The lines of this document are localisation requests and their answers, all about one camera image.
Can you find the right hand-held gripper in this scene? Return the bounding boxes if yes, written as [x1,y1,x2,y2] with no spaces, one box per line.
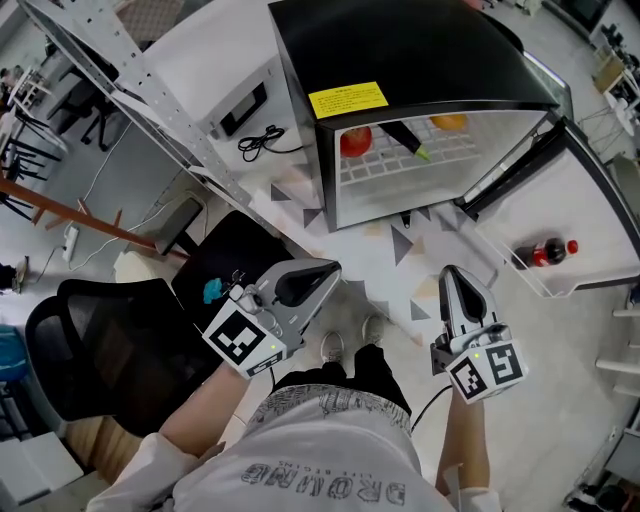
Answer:
[430,264,530,405]

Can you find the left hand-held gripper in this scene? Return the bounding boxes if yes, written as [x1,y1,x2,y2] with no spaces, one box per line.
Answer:
[202,258,344,380]

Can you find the red apple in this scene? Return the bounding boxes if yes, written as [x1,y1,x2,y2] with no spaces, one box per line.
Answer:
[339,125,374,159]

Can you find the orange fruit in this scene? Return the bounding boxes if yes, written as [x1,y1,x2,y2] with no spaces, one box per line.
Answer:
[429,113,470,132]

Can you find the black mini fridge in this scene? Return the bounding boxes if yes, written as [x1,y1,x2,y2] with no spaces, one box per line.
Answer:
[267,0,640,301]

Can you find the person's left forearm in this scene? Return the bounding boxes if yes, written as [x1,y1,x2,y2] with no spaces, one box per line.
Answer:
[159,359,251,459]

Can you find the person's right forearm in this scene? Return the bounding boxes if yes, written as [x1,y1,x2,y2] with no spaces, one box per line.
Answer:
[434,394,491,496]

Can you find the triangle patterned white mat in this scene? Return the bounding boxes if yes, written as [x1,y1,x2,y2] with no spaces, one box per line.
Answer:
[249,164,501,346]

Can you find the eyeglasses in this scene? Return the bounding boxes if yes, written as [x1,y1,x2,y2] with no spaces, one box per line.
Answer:
[221,269,247,296]

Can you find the person's left white shoe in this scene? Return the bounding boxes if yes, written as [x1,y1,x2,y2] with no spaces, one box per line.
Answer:
[319,330,346,365]

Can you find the person's white shoe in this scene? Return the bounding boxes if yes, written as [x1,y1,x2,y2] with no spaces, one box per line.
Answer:
[319,330,346,365]
[360,314,385,347]

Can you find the person's right white shoe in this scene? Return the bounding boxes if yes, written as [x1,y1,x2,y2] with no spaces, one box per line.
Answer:
[360,314,385,347]

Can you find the black square stool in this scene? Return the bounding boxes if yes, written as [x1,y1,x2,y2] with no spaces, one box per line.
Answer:
[172,209,296,331]

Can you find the cola bottle with red label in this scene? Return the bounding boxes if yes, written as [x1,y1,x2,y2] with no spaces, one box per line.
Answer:
[510,237,580,271]

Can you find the person's black trousers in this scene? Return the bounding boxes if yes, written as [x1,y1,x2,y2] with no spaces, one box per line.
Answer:
[272,344,412,416]

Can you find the dark gray box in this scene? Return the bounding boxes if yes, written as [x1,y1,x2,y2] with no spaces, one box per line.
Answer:
[154,194,206,256]

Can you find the white side rack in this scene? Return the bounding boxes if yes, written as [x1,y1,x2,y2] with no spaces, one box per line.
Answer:
[594,304,640,396]

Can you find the beige round stool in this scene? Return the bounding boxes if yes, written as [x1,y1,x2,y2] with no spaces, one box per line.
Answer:
[113,249,174,284]

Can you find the person's white printed shirt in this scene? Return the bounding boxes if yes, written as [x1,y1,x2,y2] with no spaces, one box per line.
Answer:
[87,384,501,512]

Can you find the white microwave oven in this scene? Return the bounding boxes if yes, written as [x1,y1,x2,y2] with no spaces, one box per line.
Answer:
[199,64,274,141]

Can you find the black mesh office chair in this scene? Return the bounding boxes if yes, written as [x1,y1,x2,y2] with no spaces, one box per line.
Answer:
[24,277,221,436]

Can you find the white power strip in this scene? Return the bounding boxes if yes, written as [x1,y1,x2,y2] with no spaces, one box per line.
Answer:
[61,225,80,262]

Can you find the wooden coat rack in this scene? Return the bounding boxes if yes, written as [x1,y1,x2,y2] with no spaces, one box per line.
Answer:
[0,177,189,261]

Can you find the white metal shelving rack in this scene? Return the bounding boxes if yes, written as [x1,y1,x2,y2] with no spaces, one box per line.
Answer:
[17,0,321,251]

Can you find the blue bin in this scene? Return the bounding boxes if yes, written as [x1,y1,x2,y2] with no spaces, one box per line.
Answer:
[0,324,26,381]

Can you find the white box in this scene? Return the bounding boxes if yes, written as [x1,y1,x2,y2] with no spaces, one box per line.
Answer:
[0,432,84,506]

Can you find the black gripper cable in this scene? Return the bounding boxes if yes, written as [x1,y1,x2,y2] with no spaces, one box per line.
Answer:
[410,384,454,434]

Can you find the coiled black cable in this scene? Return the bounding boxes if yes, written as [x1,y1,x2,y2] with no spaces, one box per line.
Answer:
[237,124,306,162]

